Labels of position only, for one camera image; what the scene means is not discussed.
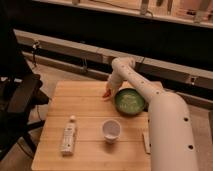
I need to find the white plastic bottle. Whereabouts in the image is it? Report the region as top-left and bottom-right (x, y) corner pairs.
(61, 115), (77, 156)

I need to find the orange red pepper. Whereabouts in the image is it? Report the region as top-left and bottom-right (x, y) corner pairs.
(102, 89), (112, 98)

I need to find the green bowl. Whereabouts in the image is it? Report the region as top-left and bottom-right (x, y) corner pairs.
(114, 88), (145, 116)

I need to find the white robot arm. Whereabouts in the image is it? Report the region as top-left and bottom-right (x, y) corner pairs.
(107, 57), (199, 171)

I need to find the black office chair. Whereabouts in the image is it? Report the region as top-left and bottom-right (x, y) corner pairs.
(0, 26), (49, 162)

